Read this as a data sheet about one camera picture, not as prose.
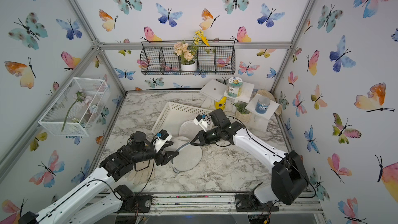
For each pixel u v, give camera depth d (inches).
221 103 40.5
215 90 39.4
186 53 31.8
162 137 24.1
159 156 24.7
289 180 16.3
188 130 37.7
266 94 46.6
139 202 29.1
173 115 42.0
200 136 26.5
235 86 32.5
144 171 25.4
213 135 26.2
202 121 28.6
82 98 29.7
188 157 31.7
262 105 32.8
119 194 24.8
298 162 17.0
